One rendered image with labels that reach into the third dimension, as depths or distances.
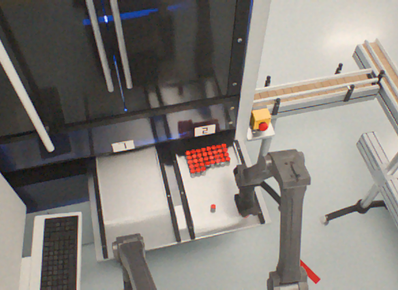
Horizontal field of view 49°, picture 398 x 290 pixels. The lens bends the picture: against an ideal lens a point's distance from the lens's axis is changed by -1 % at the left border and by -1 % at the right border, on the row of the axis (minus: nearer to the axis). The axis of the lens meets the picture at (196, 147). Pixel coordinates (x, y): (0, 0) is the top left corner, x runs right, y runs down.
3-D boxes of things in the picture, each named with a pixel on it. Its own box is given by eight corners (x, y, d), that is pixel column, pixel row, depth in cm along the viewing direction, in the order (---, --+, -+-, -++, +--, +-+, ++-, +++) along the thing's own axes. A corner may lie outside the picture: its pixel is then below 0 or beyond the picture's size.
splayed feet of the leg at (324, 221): (316, 216, 272) (322, 207, 260) (390, 199, 278) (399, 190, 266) (321, 228, 268) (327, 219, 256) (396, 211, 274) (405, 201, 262)
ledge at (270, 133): (238, 117, 206) (239, 115, 204) (265, 112, 207) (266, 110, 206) (247, 141, 199) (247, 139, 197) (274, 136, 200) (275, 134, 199)
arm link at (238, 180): (238, 179, 152) (262, 176, 154) (230, 155, 160) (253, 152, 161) (234, 200, 161) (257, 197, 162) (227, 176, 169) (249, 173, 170)
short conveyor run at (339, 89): (240, 128, 205) (242, 107, 192) (231, 102, 213) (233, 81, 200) (375, 102, 213) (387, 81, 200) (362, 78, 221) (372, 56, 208)
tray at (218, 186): (176, 158, 192) (175, 154, 189) (233, 146, 195) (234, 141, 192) (194, 229, 174) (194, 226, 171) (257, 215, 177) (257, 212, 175)
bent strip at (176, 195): (172, 197, 182) (172, 190, 177) (179, 196, 182) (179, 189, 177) (178, 229, 174) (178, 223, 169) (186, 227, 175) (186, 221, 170)
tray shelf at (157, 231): (85, 158, 194) (84, 156, 192) (238, 129, 202) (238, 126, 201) (97, 262, 169) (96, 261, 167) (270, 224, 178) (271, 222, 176)
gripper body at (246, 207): (249, 193, 172) (250, 182, 167) (258, 214, 165) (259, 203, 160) (234, 197, 171) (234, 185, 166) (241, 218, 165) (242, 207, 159)
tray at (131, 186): (95, 154, 193) (94, 149, 190) (154, 142, 196) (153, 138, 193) (105, 224, 175) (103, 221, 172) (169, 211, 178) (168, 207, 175)
